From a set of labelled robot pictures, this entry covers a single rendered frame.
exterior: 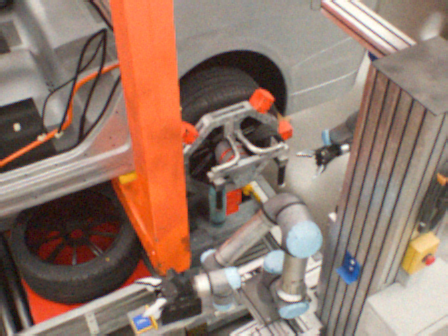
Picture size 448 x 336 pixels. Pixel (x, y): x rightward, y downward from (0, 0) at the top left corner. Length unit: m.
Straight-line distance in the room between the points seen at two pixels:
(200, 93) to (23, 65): 1.15
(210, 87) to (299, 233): 1.15
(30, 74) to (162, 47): 1.64
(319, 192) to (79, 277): 1.73
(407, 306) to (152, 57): 1.18
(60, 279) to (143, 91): 1.29
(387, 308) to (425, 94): 0.81
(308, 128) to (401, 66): 2.81
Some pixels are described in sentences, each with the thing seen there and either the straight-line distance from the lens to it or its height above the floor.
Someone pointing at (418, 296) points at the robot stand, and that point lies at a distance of 2.18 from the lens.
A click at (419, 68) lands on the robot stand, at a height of 2.03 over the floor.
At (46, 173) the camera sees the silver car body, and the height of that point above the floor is 0.92.
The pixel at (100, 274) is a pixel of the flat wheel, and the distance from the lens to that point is 3.08.
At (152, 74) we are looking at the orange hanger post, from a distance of 2.07.
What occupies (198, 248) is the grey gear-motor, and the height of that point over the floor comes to 0.40.
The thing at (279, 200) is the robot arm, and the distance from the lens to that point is 2.04.
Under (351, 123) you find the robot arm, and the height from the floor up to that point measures 1.27.
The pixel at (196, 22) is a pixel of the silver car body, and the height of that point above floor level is 1.52.
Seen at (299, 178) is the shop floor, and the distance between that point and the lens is 4.09.
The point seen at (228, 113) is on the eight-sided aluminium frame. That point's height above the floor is 1.10.
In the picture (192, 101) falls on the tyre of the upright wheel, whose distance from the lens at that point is 2.86.
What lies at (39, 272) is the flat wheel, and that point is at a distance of 3.13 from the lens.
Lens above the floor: 3.00
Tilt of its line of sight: 47 degrees down
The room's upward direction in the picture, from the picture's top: straight up
